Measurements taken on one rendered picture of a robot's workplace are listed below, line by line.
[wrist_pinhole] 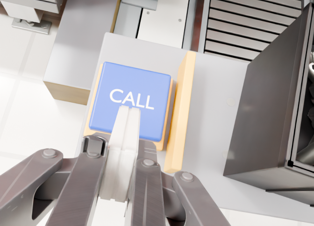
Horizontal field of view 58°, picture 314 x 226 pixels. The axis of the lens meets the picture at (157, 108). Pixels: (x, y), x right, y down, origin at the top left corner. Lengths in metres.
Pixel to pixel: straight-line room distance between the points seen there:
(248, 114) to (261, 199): 0.09
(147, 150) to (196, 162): 0.15
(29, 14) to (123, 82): 0.56
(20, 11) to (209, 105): 0.60
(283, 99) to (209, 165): 0.11
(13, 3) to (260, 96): 0.64
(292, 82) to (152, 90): 0.13
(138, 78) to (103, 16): 0.47
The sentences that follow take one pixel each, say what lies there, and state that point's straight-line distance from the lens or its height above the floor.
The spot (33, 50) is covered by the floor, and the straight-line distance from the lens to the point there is 0.86.
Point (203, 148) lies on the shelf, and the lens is 0.31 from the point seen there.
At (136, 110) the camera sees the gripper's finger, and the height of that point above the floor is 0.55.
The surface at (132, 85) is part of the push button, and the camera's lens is 0.28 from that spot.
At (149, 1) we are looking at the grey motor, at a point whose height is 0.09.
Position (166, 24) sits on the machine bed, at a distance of 0.81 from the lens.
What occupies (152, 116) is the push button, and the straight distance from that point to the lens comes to 0.27.
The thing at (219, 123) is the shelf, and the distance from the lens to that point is 0.32.
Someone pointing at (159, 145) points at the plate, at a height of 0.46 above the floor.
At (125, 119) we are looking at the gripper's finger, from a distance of 0.18.
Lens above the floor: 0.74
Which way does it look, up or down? 71 degrees down
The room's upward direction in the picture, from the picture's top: 28 degrees clockwise
